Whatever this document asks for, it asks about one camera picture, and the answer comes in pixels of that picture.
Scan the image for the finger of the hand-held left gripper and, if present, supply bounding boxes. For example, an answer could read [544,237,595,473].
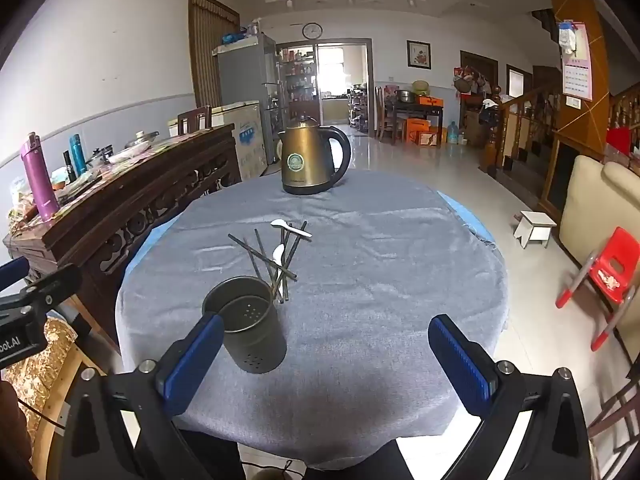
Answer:
[0,258,29,292]
[0,263,83,322]

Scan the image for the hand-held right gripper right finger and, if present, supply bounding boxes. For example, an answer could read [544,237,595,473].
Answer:
[427,314,593,480]

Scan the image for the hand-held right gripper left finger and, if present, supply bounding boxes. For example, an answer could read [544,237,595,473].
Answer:
[57,312,226,480]

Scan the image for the metal perforated utensil holder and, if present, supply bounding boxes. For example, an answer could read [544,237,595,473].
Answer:
[202,276,288,375]

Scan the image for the white plastic spoon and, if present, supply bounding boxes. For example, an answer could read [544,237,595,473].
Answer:
[270,218,314,239]
[260,244,287,276]

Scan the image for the golden patterned chair cushion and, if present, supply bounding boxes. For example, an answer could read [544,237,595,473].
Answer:
[2,316,76,441]

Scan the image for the clear plastic bag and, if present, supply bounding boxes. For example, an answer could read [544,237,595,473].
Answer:
[7,177,39,222]

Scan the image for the purple thermos bottle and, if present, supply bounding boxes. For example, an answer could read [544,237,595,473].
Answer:
[20,132,60,222]

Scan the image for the carved dark wooden sideboard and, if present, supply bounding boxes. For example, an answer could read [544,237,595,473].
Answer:
[2,124,243,356]

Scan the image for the grey tablecloth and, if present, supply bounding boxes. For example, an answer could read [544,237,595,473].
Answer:
[115,167,508,471]

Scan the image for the blue thermos bottle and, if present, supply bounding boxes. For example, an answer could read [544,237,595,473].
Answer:
[69,133,87,177]

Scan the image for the small dark pot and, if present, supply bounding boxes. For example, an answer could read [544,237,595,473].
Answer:
[87,145,115,169]

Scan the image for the person's dark clothing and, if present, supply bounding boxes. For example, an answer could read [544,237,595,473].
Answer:
[175,427,402,480]

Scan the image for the small white stool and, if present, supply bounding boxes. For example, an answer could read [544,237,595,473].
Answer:
[513,210,558,250]

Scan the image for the pot with glass lid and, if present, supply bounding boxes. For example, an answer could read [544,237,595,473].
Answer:
[124,130,160,150]

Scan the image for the red plastic child chair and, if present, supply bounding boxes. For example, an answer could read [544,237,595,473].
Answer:
[555,226,640,352]

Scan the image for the beige sofa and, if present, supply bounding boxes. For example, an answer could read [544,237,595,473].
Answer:
[558,154,640,346]

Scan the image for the gold electric kettle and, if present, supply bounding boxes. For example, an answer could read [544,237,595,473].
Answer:
[276,116,352,196]

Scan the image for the white chest freezer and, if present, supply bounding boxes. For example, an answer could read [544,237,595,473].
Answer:
[167,100,269,182]

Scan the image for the wooden staircase railing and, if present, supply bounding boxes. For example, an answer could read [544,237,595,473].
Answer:
[479,82,564,182]

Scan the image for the wooden dining chair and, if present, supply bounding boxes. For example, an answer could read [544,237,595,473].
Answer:
[374,85,396,142]

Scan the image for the dark wooden side table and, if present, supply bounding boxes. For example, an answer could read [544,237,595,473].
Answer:
[384,100,445,144]

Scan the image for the grey refrigerator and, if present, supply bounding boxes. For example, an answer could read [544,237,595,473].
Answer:
[215,34,279,166]

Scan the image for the brown door curtain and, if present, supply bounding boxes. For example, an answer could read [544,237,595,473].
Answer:
[188,0,241,109]

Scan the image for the glass display cabinet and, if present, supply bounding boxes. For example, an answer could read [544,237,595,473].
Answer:
[277,45,319,127]

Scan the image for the dark wooden chair frame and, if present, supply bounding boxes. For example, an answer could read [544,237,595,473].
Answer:
[587,379,640,462]

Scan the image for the wall calendar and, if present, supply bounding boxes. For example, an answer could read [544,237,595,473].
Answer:
[558,21,595,102]

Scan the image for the framed wall picture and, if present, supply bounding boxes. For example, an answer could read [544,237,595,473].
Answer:
[406,40,432,69]

